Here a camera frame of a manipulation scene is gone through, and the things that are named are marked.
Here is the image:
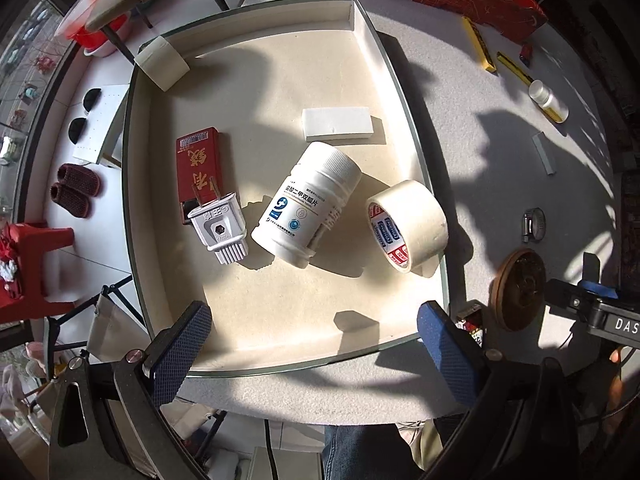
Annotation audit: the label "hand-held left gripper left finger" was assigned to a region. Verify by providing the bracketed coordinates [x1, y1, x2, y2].
[47, 300, 213, 480]

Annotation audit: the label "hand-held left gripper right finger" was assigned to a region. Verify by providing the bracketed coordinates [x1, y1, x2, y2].
[416, 300, 598, 480]

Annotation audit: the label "small masking tape roll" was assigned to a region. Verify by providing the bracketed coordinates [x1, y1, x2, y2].
[133, 36, 190, 92]

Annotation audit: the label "red plastic stool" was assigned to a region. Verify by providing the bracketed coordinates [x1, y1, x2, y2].
[0, 222, 77, 322]

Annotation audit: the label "white pill bottle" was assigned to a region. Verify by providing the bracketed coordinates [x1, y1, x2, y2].
[250, 141, 362, 269]

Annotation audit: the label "red plastic basin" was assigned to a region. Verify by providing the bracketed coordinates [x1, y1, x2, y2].
[54, 0, 134, 57]

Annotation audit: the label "white floor board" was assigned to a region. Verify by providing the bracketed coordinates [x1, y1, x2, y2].
[72, 82, 132, 167]

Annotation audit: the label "dark red slipper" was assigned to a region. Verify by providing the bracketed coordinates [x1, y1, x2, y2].
[56, 162, 104, 198]
[50, 182, 93, 219]

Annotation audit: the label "metal hose clamp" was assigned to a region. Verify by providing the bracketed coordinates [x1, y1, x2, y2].
[522, 208, 549, 242]

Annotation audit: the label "grey plug adapter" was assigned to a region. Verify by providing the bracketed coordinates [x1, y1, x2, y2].
[187, 185, 250, 265]

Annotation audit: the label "large beige tape roll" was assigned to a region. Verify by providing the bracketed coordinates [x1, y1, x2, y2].
[364, 179, 448, 274]

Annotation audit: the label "black cable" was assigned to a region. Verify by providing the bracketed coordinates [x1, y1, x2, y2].
[264, 417, 282, 480]

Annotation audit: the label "patterned red card box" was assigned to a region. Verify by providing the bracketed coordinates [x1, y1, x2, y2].
[451, 300, 486, 349]

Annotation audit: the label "white tray box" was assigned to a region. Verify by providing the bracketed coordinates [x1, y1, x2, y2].
[122, 0, 449, 377]

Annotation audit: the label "white foam block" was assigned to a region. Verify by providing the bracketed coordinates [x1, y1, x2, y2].
[301, 107, 376, 142]

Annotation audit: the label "person's legs in jeans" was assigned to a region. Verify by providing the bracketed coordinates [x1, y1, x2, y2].
[324, 422, 417, 480]

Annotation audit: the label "yellow utility knife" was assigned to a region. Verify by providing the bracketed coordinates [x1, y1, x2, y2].
[496, 51, 565, 122]

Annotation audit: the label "grey block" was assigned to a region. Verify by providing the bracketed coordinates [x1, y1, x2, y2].
[531, 131, 558, 175]

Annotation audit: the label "person's right hand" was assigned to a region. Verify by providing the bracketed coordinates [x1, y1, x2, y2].
[605, 346, 627, 436]

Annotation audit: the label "small white bottle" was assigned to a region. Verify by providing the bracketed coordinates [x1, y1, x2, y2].
[528, 79, 570, 122]

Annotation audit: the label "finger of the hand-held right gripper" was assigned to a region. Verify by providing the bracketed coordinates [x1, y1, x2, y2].
[545, 279, 603, 323]
[582, 252, 618, 298]

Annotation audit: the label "yellow slim box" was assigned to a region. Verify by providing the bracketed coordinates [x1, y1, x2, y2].
[460, 15, 499, 74]

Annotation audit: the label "plain red card box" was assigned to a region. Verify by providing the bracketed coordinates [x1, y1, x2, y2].
[174, 127, 226, 226]

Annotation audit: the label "brown round lid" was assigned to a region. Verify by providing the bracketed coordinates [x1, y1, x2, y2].
[489, 248, 545, 332]

